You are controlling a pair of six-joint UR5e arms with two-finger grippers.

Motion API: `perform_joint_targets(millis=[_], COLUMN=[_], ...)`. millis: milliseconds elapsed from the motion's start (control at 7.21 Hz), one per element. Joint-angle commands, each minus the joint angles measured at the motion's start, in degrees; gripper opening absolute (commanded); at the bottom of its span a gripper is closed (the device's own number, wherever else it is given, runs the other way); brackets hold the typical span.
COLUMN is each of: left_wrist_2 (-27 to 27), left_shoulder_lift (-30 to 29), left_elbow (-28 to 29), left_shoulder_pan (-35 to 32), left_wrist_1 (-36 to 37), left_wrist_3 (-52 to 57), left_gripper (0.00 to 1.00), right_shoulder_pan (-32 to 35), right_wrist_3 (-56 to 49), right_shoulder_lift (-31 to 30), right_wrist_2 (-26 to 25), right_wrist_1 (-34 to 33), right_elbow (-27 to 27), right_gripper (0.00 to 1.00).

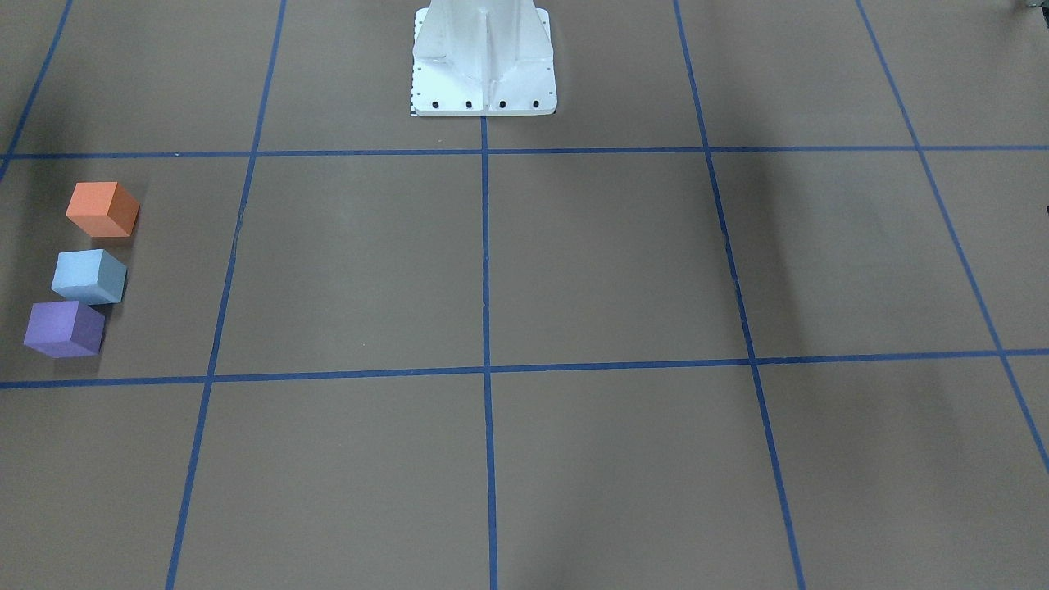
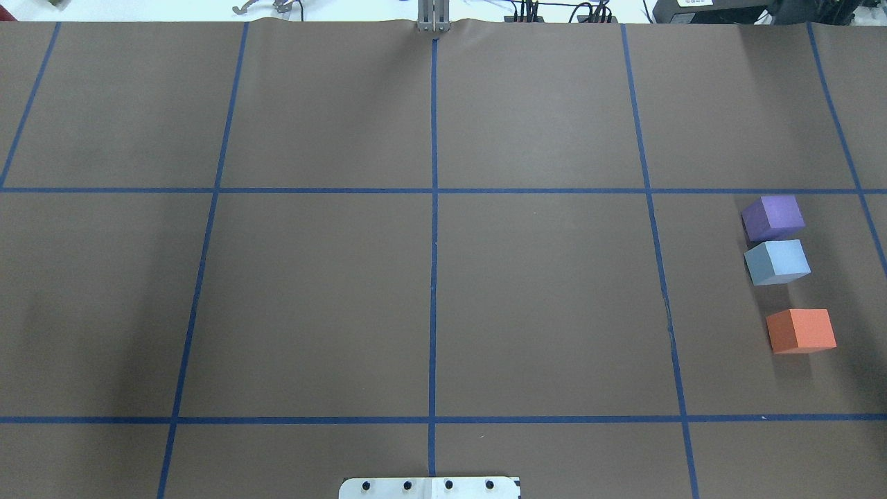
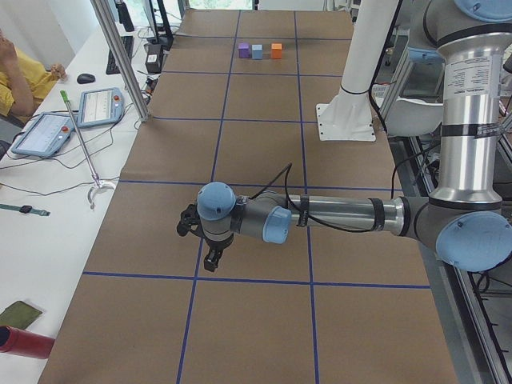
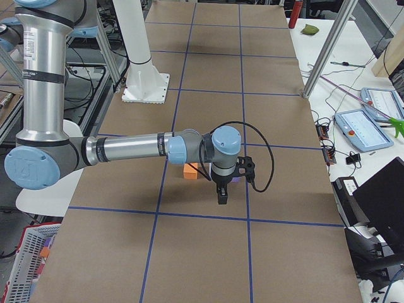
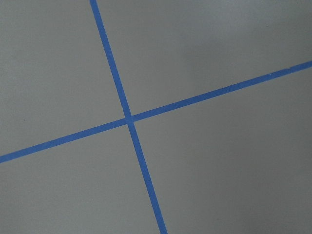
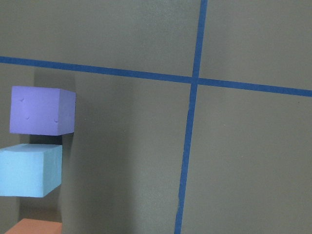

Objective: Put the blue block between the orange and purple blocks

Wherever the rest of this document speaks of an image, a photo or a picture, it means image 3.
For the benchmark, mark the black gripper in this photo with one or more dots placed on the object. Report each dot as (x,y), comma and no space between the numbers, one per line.
(216,246)

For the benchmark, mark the light blue foam block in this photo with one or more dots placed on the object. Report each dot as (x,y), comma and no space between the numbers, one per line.
(257,52)

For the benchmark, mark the purple foam block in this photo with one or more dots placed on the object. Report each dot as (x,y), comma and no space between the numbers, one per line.
(244,50)

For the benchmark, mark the orange foam block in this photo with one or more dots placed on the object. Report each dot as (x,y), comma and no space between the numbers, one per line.
(276,50)

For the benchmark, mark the blue teach pendant far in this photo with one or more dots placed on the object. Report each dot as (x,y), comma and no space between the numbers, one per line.
(100,107)

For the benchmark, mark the blue teach pendant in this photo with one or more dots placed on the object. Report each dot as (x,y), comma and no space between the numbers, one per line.
(100,107)
(45,136)

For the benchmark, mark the green bean bag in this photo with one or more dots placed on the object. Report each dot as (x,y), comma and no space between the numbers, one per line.
(19,315)

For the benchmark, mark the blue teach pendant near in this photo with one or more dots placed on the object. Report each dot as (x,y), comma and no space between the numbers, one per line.
(45,136)

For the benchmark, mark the red bottle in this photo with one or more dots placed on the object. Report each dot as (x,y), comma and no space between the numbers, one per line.
(24,343)

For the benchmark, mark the black computer mouse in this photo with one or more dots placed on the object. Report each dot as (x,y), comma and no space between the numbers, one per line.
(85,78)

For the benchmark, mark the white chair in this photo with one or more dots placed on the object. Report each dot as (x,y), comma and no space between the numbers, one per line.
(413,117)

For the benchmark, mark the person in yellow shirt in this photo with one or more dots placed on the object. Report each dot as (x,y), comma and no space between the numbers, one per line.
(25,82)

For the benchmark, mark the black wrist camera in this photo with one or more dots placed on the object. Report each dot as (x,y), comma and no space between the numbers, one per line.
(189,222)

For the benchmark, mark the green handled reacher grabber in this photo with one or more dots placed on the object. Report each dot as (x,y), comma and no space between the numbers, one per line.
(98,183)

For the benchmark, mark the aluminium frame post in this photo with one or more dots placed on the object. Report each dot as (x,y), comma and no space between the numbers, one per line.
(114,42)

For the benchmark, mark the green strap smart watch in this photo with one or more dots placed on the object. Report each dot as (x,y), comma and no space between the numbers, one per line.
(26,209)

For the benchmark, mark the white camera pole base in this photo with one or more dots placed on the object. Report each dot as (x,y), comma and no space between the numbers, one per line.
(347,117)

